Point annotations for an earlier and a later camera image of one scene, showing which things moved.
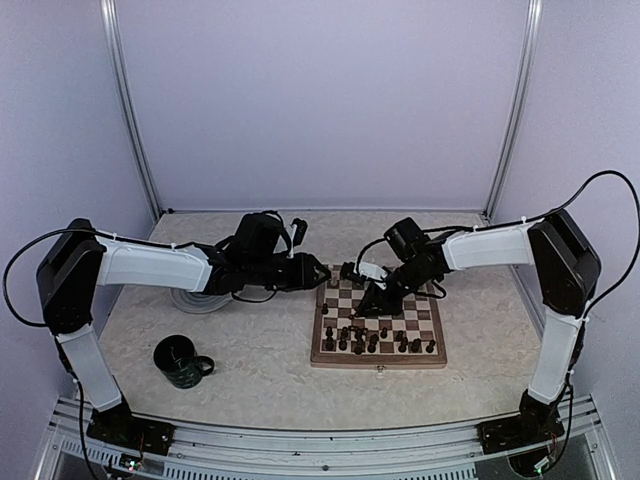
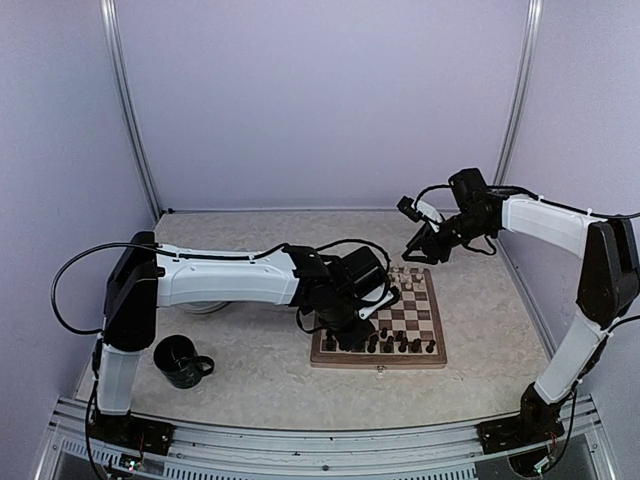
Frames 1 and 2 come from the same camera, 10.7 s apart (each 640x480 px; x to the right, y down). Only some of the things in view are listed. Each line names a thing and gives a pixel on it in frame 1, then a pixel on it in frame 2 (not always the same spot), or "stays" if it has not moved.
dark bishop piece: x=403 y=345 stays
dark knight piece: x=372 y=346 stays
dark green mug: x=177 y=357 stays
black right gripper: x=388 y=305 → x=427 y=239
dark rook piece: x=416 y=347 stays
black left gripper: x=305 y=276 → x=350 y=341
